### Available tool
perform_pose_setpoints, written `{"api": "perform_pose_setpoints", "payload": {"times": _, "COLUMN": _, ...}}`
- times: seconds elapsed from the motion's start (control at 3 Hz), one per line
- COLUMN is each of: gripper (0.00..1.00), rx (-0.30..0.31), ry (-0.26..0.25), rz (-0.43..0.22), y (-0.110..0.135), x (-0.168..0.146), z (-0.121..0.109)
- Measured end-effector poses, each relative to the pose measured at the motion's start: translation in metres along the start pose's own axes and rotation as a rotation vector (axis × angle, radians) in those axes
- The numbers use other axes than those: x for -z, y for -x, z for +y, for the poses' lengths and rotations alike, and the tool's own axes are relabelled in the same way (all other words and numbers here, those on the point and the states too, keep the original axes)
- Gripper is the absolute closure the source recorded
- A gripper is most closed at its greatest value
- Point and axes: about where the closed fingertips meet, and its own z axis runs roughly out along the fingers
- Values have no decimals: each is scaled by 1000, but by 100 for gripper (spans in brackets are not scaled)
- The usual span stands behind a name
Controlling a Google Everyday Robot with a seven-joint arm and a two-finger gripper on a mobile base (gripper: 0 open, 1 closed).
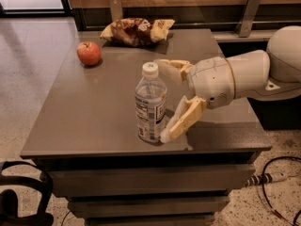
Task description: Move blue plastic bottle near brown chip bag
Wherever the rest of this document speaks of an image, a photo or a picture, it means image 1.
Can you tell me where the black floor cable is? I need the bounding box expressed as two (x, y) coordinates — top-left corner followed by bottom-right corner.
(255, 155), (301, 226)

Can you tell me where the grey drawer cabinet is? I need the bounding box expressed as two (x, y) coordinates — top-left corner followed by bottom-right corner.
(22, 29), (270, 226)

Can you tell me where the brown chip bag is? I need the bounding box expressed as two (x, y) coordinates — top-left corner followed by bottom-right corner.
(100, 18), (175, 47)

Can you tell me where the left metal wall bracket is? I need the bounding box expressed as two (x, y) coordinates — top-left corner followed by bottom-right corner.
(109, 0), (123, 21)

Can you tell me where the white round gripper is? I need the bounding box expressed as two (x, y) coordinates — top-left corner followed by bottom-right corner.
(154, 56), (235, 143)

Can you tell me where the striped power strip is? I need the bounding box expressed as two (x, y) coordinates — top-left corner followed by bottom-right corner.
(245, 172), (288, 187)

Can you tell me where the red apple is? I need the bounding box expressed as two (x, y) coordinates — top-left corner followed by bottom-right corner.
(77, 41), (102, 66)

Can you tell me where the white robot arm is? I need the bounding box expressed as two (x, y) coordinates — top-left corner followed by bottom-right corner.
(155, 25), (301, 143)

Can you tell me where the clear blue plastic water bottle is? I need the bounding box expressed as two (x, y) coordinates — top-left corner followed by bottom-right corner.
(135, 62), (167, 143)

